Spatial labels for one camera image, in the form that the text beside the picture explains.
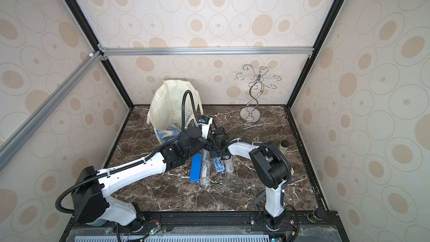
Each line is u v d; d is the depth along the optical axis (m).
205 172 0.87
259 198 0.81
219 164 0.90
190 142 0.56
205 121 0.64
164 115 0.95
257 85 0.95
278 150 0.52
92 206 0.40
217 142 0.67
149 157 0.51
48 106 0.63
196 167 0.90
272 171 0.50
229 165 0.90
